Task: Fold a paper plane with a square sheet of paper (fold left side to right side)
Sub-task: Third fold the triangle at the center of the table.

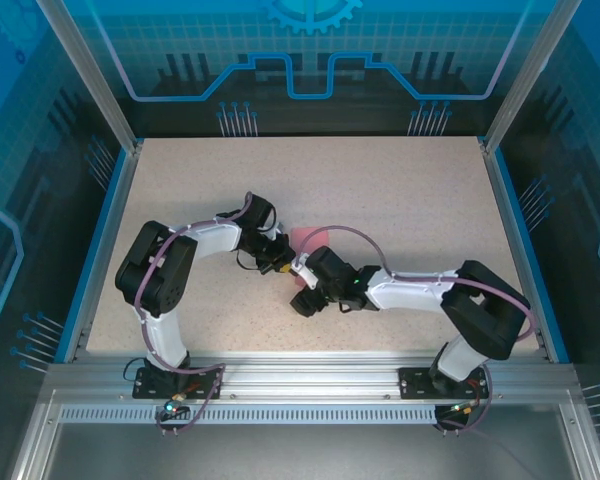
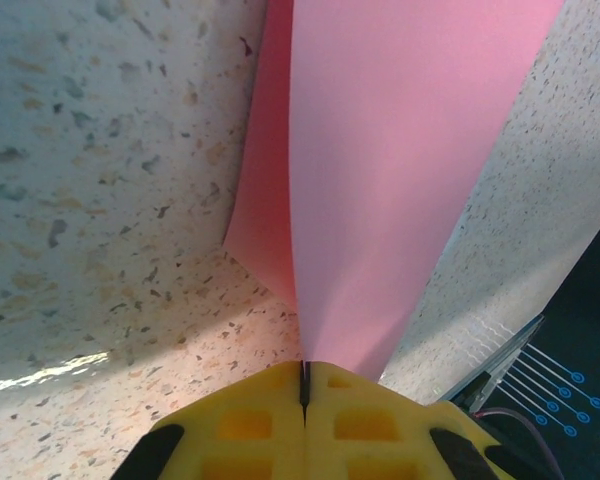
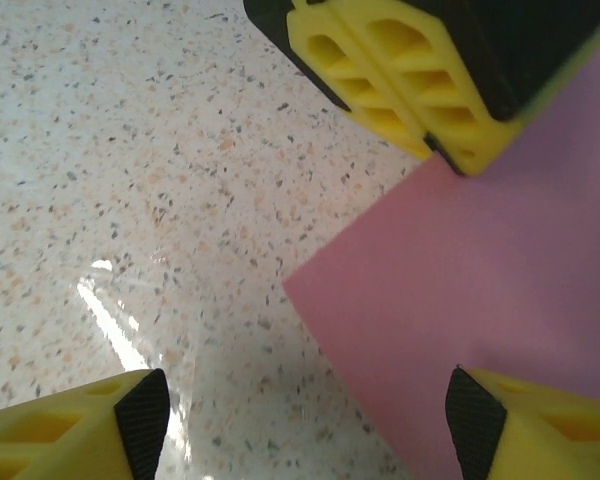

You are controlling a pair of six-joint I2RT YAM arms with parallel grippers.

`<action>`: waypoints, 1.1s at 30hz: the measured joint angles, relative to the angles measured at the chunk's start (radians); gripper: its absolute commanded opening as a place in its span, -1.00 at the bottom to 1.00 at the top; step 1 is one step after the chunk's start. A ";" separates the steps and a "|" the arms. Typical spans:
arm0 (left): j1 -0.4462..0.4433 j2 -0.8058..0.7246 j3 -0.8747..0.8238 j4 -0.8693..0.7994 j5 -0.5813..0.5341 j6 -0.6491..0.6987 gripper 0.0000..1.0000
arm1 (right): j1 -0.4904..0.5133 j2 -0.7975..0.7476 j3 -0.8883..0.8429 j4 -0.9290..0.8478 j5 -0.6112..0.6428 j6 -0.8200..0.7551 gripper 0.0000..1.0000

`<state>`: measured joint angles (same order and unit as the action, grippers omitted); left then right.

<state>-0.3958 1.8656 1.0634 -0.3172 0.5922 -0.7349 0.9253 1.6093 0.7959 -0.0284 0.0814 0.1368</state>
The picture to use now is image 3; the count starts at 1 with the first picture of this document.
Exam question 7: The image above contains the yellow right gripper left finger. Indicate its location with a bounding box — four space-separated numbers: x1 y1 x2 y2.
0 368 170 480

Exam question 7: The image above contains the pink paper sheet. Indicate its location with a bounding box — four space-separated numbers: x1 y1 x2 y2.
283 29 600 480

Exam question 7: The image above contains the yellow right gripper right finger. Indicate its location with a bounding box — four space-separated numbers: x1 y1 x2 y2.
445 366 600 480

